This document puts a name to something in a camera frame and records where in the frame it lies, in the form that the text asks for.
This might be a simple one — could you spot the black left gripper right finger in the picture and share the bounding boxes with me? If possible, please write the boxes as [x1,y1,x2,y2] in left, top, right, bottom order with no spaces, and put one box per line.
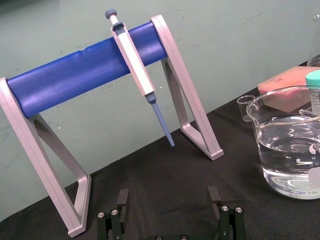
[207,186,245,240]

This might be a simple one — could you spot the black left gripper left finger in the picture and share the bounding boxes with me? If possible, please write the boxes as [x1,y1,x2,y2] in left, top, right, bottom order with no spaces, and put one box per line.
[96,189,130,240]

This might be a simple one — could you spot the black table cloth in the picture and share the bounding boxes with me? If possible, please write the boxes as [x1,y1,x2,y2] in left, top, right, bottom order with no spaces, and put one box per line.
[0,59,320,240]

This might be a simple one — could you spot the large glass beaker with water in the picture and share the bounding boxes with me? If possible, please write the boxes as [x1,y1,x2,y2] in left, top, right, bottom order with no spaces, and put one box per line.
[246,85,320,201]

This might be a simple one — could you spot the small clear glass beaker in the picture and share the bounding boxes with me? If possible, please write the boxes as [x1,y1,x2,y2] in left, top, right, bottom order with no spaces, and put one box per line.
[236,94,257,123]

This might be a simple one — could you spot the silver stand with blue bar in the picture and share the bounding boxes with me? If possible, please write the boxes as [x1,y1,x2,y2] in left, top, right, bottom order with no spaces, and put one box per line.
[0,14,225,238]

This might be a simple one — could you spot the pink rectangular box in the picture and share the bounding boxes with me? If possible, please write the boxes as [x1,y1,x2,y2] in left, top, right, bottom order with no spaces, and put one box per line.
[257,65,320,113]

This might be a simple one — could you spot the white and blue pipette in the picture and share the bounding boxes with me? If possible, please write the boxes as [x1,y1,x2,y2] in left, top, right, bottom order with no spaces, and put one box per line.
[104,8,176,148]

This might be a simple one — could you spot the clear tube with teal cap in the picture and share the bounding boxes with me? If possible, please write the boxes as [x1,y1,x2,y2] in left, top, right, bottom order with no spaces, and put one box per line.
[305,69,320,116]

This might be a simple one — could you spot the tall clear glass vessel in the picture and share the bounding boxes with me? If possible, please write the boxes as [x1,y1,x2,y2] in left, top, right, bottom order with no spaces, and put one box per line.
[306,13,320,68]

